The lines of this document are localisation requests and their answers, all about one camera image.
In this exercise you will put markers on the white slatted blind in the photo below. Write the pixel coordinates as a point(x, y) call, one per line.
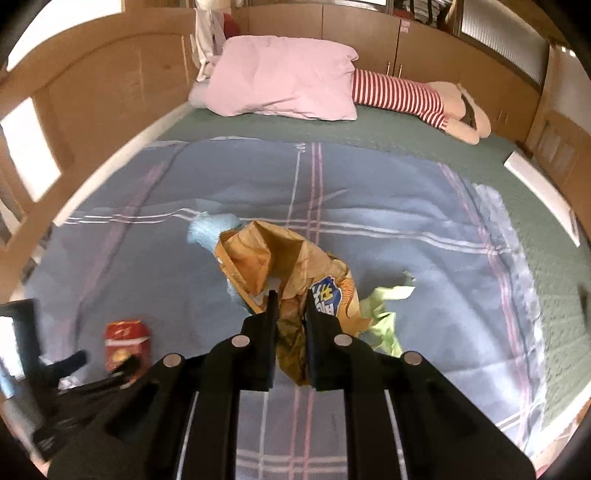
point(503, 41)

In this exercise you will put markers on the white hanging cloth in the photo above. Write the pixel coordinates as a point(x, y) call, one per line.
point(205, 41)

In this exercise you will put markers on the light green crumpled wrapper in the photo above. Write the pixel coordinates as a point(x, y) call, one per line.
point(383, 300)

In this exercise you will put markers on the wooden bed headboard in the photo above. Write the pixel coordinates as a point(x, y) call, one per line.
point(115, 83)

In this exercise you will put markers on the small red carton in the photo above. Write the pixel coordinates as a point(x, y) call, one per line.
point(127, 341)

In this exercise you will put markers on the pink pillow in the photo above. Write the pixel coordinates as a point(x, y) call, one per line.
point(277, 74)

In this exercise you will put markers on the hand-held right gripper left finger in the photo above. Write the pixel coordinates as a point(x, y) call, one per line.
point(270, 332)

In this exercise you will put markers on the white flat strip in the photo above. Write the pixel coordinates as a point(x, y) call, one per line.
point(540, 196)

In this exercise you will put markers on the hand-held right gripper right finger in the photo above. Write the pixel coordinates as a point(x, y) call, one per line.
point(314, 341)

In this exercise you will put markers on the green bed sheet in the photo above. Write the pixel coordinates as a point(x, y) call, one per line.
point(415, 134)

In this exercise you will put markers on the blue striped blanket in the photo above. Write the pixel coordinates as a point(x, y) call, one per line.
point(392, 207)

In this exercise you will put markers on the blue face mask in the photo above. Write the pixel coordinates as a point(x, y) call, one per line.
point(207, 230)

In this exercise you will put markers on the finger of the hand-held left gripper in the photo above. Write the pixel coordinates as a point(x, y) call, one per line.
point(69, 361)

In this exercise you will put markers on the yellow snack bag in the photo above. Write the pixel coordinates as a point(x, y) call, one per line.
point(277, 258)

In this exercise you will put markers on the red striped plush doll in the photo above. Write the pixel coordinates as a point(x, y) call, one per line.
point(397, 94)

